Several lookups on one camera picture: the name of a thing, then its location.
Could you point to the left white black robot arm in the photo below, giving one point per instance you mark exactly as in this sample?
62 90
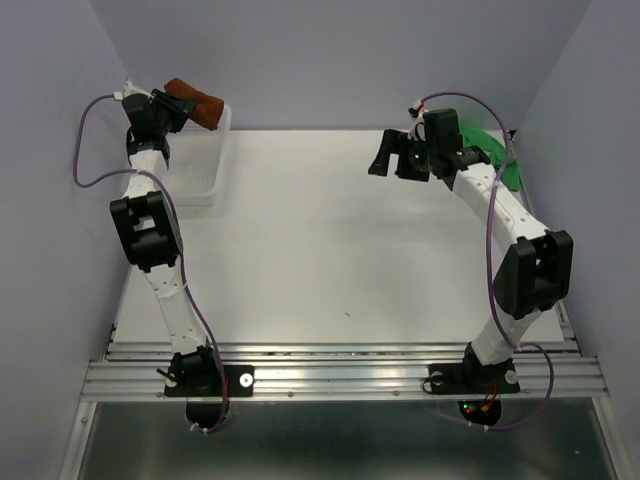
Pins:
147 227

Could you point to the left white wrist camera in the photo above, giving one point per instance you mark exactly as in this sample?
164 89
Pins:
130 88

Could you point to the green microfiber towel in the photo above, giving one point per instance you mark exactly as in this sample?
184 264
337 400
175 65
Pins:
495 150

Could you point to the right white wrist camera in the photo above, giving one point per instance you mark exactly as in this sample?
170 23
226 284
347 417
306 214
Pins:
417 130

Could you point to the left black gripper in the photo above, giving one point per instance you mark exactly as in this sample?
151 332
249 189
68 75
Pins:
179 108

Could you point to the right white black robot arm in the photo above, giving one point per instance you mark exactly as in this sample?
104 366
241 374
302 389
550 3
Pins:
534 273

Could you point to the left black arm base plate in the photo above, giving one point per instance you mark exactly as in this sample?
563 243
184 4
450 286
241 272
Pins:
239 379

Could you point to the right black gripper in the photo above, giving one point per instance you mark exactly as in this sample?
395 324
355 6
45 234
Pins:
396 142

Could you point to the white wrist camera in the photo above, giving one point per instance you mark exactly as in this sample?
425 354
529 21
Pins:
417 130
130 88

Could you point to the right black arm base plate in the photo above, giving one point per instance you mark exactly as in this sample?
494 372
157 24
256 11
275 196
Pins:
458 380

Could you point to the white perforated plastic basket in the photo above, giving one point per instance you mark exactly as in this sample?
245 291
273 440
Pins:
194 162

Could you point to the aluminium extrusion rail frame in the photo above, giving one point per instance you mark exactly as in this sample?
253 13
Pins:
342 291

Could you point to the brown microfiber towel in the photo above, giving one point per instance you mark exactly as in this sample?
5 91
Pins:
208 109

